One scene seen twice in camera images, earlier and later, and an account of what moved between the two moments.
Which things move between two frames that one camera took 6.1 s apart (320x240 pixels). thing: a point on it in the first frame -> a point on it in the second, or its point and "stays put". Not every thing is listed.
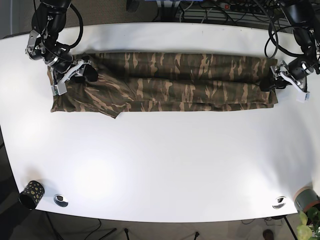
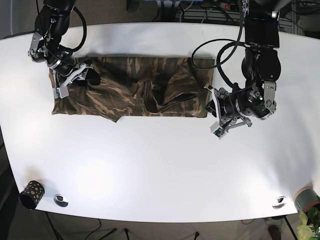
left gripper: x=270 y=78 -> x=224 y=106
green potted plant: x=309 y=227 stays put
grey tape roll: x=305 y=197 stays put
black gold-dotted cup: x=32 y=194 stays put
